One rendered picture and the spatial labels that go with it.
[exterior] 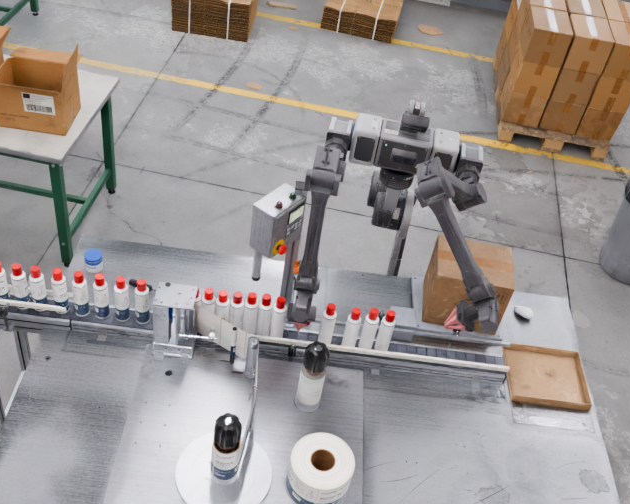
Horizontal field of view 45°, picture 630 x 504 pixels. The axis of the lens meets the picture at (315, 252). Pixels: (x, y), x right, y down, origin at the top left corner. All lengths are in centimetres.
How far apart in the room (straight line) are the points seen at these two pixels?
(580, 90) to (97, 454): 426
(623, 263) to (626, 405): 98
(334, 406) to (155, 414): 62
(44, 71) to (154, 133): 140
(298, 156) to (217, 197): 73
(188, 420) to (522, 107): 387
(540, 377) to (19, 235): 296
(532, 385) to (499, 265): 48
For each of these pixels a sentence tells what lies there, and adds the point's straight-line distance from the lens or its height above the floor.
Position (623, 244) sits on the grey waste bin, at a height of 26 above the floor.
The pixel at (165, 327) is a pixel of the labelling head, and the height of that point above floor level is 103.
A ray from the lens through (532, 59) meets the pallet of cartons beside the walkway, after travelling 563.
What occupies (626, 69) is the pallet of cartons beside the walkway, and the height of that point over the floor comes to 72.
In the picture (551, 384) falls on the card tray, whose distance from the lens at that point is 313.
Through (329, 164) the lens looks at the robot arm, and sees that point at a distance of 241.
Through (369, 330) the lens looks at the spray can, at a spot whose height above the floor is 100.
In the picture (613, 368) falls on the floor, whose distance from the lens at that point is 454.
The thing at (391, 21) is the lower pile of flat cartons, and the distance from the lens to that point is 678.
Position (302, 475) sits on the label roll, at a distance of 241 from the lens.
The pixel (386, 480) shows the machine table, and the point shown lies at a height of 83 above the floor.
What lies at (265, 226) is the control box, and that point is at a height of 142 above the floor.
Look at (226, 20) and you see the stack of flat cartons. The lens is 651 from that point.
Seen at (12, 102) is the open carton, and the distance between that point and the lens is 402.
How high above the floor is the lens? 309
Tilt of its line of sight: 43 degrees down
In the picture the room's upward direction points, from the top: 10 degrees clockwise
